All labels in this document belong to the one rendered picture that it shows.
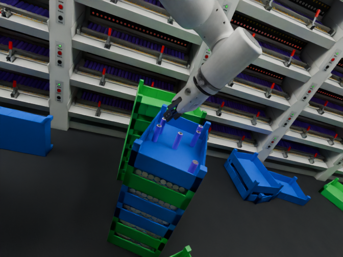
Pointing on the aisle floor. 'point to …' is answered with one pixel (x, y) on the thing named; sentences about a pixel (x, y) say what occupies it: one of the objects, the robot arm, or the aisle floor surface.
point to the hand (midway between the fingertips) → (172, 114)
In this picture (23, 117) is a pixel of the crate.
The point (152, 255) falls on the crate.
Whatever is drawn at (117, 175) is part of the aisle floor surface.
